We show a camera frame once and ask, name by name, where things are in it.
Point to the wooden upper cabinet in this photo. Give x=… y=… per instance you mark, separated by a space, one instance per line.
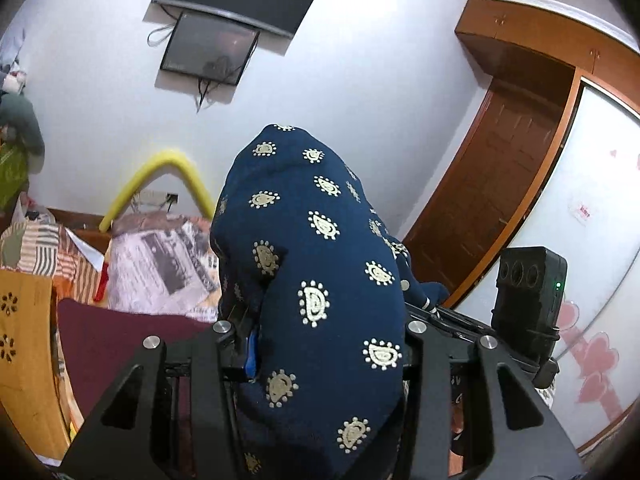
x=540 y=51

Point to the brown wooden door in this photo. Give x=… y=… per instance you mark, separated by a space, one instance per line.
x=456 y=235

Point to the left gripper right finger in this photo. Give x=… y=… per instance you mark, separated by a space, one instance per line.
x=508 y=430

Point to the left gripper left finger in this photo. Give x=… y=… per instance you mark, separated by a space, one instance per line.
x=133 y=432

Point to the yellow foam tube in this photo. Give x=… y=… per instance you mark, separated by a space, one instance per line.
x=168 y=161

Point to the small wall monitor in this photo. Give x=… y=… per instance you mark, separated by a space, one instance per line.
x=209 y=48

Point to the maroon folded garment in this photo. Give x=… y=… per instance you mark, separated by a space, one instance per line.
x=97 y=343

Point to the wooden lap desk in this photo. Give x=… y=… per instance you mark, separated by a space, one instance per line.
x=28 y=391

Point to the navy patterned garment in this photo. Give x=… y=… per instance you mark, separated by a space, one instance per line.
x=304 y=256

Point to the printed bed sheet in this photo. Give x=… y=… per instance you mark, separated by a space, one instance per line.
x=153 y=264

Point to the green covered side table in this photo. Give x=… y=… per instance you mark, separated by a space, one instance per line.
x=13 y=174

